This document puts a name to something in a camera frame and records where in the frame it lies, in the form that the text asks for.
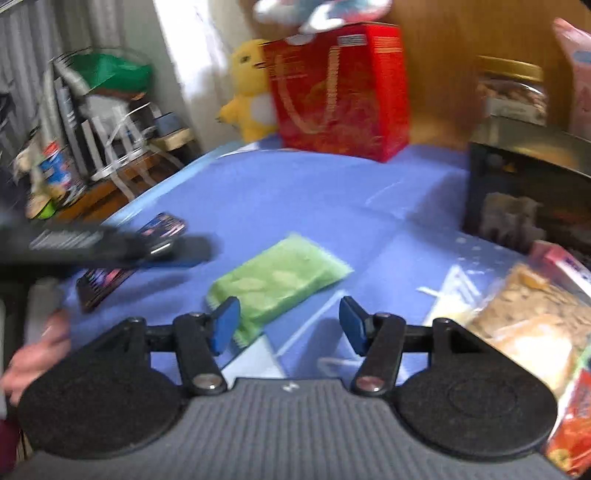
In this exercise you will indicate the blue printed bedsheet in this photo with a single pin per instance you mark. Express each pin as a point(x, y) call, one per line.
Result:
point(332, 207)

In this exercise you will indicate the wooden headboard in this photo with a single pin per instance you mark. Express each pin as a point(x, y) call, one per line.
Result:
point(461, 55)

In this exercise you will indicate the dark purple snack packet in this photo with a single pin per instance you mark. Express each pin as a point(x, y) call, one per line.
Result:
point(104, 281)

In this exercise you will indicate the yellow edged peanut packet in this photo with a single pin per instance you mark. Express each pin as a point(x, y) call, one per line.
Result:
point(535, 323)

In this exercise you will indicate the yellow plush toy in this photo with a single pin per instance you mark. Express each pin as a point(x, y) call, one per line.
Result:
point(249, 92)

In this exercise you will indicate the red gift box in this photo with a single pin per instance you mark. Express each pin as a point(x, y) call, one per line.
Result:
point(341, 92)

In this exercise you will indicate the person's left hand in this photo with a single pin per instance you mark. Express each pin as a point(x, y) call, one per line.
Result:
point(37, 355)

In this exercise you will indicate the wooden side table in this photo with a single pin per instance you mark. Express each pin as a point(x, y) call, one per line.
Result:
point(115, 189)

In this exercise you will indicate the black cardboard box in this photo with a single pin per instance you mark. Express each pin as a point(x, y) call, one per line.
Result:
point(531, 198)

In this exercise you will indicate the clear plastic packet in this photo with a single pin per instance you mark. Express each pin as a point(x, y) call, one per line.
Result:
point(450, 295)

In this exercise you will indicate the green snack packet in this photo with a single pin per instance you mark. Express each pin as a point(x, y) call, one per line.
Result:
point(277, 284)

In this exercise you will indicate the gold lid nut jar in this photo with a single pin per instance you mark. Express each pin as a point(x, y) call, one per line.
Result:
point(512, 94)

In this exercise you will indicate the blue labelled can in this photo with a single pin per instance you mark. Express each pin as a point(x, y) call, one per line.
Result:
point(57, 168)

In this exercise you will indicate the small pink box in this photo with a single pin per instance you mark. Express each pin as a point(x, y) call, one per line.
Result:
point(563, 265)

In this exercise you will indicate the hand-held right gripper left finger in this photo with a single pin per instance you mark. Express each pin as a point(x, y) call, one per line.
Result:
point(225, 325)

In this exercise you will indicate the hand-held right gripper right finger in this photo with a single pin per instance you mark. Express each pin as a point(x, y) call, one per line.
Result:
point(353, 323)

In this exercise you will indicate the pink snack bag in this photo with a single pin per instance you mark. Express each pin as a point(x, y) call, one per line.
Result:
point(577, 78)

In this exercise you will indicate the red orange snack packet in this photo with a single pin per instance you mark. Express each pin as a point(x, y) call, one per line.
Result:
point(572, 438)

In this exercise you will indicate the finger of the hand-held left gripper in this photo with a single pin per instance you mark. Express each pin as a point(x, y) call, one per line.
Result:
point(184, 251)

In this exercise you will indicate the grey curtain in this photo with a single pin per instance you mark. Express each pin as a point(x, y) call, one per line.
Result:
point(27, 69)

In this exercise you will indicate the pink and blue plush toy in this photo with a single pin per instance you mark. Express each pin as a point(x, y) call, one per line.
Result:
point(318, 11)

